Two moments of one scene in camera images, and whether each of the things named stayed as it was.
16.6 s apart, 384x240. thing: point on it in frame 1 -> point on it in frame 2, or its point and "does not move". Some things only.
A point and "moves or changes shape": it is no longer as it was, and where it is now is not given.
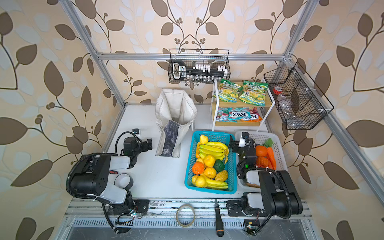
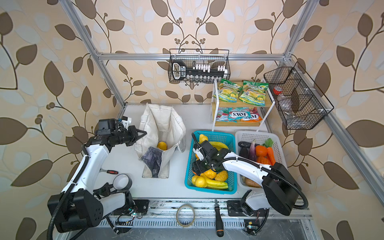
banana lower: x=214 y=184 does not move
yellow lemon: x=209 y=160 moves or changes shape
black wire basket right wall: x=301 y=103 does not move
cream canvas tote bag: x=175 y=112 -> x=158 y=123
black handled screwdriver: x=219 y=228 does not move
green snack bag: x=254 y=92 does not move
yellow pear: x=203 y=139 does not move
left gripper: x=144 y=145 -> x=132 y=131
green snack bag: x=228 y=91 does not move
